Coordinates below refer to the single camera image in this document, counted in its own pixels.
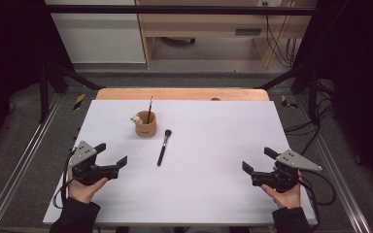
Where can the light wooden desk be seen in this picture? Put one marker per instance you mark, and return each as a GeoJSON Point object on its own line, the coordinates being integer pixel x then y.
{"type": "Point", "coordinates": [207, 22]}

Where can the white cabinet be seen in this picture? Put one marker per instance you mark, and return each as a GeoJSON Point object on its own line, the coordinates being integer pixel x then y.
{"type": "Point", "coordinates": [100, 39]}

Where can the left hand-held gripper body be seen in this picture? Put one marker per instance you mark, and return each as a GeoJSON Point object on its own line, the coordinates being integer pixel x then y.
{"type": "Point", "coordinates": [90, 168]}

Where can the yellow black tape marker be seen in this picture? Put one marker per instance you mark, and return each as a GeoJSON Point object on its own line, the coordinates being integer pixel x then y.
{"type": "Point", "coordinates": [285, 101]}
{"type": "Point", "coordinates": [79, 101]}

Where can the thin black makeup brush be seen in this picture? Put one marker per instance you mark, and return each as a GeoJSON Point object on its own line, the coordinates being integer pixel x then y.
{"type": "Point", "coordinates": [149, 111]}

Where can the black curtain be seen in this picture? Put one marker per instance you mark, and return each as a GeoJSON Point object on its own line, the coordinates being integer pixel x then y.
{"type": "Point", "coordinates": [359, 64]}
{"type": "Point", "coordinates": [9, 48]}

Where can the person's right hand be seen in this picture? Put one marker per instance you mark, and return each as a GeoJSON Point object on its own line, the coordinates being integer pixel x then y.
{"type": "Point", "coordinates": [285, 198]}

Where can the white board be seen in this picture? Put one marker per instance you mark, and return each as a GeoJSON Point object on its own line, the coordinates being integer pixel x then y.
{"type": "Point", "coordinates": [207, 168]}

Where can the person's left hand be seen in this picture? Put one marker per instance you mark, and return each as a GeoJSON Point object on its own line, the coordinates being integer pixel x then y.
{"type": "Point", "coordinates": [85, 192]}

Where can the large black makeup brush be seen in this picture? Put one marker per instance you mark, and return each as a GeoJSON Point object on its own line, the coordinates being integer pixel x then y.
{"type": "Point", "coordinates": [163, 149]}

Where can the black metal stand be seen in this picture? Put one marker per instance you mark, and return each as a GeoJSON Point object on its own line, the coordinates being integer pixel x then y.
{"type": "Point", "coordinates": [312, 93]}
{"type": "Point", "coordinates": [43, 93]}

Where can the black horizontal frame bar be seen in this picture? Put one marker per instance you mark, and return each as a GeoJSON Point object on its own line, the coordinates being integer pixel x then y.
{"type": "Point", "coordinates": [175, 9]}

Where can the wooden table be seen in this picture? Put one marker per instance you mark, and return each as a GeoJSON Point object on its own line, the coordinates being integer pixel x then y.
{"type": "Point", "coordinates": [181, 94]}

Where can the tan pot with animal figure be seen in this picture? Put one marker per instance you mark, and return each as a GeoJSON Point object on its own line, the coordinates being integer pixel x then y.
{"type": "Point", "coordinates": [146, 127]}

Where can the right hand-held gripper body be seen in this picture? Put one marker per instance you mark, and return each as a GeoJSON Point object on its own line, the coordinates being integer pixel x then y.
{"type": "Point", "coordinates": [285, 174]}

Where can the aluminium floor rail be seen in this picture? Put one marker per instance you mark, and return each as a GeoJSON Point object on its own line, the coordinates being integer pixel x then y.
{"type": "Point", "coordinates": [340, 181]}
{"type": "Point", "coordinates": [19, 161]}

